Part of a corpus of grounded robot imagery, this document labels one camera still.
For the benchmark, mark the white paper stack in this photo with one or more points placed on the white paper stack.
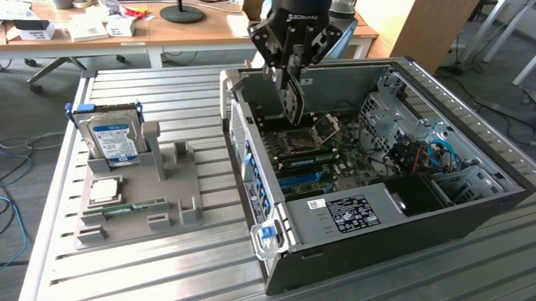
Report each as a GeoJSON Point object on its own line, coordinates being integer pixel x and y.
{"type": "Point", "coordinates": [238, 26]}

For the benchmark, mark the black round lamp base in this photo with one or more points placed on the black round lamp base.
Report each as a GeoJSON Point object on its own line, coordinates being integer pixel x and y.
{"type": "Point", "coordinates": [182, 15]}

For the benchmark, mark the hard disk in blue caddy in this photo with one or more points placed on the hard disk in blue caddy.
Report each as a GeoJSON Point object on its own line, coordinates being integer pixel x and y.
{"type": "Point", "coordinates": [111, 138]}

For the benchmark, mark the black graphics card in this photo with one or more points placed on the black graphics card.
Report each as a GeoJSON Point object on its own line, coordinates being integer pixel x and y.
{"type": "Point", "coordinates": [294, 103]}

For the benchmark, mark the white labelled box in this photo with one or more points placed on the white labelled box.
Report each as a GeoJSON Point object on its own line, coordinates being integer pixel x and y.
{"type": "Point", "coordinates": [37, 34]}

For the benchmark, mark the grey parts rack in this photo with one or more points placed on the grey parts rack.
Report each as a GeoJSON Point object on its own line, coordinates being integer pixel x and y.
{"type": "Point", "coordinates": [138, 185]}

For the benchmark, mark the grey cup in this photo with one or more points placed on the grey cup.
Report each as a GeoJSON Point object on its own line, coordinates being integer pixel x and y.
{"type": "Point", "coordinates": [61, 3]}

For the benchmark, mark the silver CPU chip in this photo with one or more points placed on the silver CPU chip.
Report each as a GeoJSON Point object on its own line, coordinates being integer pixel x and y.
{"type": "Point", "coordinates": [103, 191]}

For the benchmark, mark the metal socket cover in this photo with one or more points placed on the metal socket cover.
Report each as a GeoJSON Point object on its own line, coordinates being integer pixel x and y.
{"type": "Point", "coordinates": [326, 128]}

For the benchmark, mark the grey power supply unit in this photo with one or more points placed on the grey power supply unit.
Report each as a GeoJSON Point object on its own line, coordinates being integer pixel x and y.
{"type": "Point", "coordinates": [305, 225]}

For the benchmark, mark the white desk frame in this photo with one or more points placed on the white desk frame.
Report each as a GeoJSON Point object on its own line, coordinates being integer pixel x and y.
{"type": "Point", "coordinates": [508, 33]}

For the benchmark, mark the green motherboard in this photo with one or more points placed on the green motherboard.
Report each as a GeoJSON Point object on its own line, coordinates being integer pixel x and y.
{"type": "Point", "coordinates": [364, 169]}

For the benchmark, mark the metal disk bay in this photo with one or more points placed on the metal disk bay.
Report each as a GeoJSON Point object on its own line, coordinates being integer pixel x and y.
{"type": "Point", "coordinates": [473, 185]}

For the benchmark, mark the printed paper sheet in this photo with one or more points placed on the printed paper sheet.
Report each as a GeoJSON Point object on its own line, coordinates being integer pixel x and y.
{"type": "Point", "coordinates": [15, 13]}

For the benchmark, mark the wooden cabinet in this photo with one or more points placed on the wooden cabinet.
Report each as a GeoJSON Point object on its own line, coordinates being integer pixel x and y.
{"type": "Point", "coordinates": [448, 34]}

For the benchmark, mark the white printed carton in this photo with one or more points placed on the white printed carton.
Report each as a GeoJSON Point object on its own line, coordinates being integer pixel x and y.
{"type": "Point", "coordinates": [122, 28]}

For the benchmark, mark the long expansion slot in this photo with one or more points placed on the long expansion slot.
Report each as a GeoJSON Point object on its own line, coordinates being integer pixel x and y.
{"type": "Point", "coordinates": [301, 179]}

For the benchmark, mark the black open PC case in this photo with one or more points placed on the black open PC case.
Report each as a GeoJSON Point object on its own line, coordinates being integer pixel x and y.
{"type": "Point", "coordinates": [377, 260]}

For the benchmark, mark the red plastic pieces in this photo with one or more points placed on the red plastic pieces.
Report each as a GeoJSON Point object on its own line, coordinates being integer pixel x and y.
{"type": "Point", "coordinates": [135, 12]}

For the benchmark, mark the perforated metal drive cage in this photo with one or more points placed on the perforated metal drive cage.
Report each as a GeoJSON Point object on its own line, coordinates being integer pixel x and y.
{"type": "Point", "coordinates": [377, 109]}

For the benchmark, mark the blue case release latch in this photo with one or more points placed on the blue case release latch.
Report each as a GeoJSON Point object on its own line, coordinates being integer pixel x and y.
{"type": "Point", "coordinates": [266, 233]}

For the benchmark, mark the open white box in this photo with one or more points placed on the open white box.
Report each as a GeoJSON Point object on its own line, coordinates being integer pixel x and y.
{"type": "Point", "coordinates": [85, 33]}

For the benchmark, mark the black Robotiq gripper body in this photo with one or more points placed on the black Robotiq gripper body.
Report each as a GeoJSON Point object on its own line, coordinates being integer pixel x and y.
{"type": "Point", "coordinates": [299, 15]}

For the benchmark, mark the green RAM stick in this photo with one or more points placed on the green RAM stick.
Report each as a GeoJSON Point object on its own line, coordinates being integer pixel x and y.
{"type": "Point", "coordinates": [310, 160]}
{"type": "Point", "coordinates": [126, 207]}

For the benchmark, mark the wooden desk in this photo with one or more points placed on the wooden desk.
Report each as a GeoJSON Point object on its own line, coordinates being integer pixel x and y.
{"type": "Point", "coordinates": [200, 34]}

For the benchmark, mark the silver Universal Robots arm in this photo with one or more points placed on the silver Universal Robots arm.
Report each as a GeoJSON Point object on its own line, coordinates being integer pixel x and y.
{"type": "Point", "coordinates": [347, 37]}

